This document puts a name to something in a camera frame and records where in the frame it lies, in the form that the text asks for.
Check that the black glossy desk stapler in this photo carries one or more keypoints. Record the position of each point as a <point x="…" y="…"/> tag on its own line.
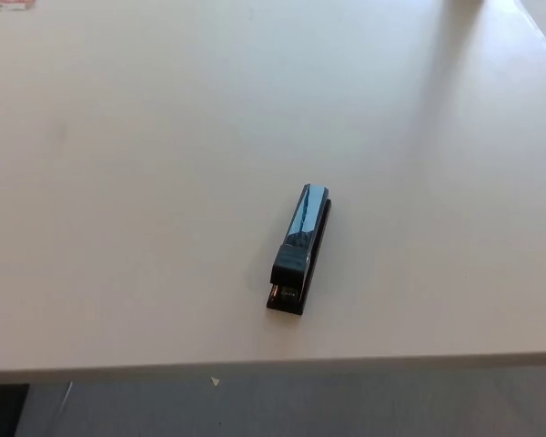
<point x="300" y="227"/>

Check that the small white paper scrap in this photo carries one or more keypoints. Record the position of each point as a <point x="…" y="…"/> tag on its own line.
<point x="215" y="380"/>

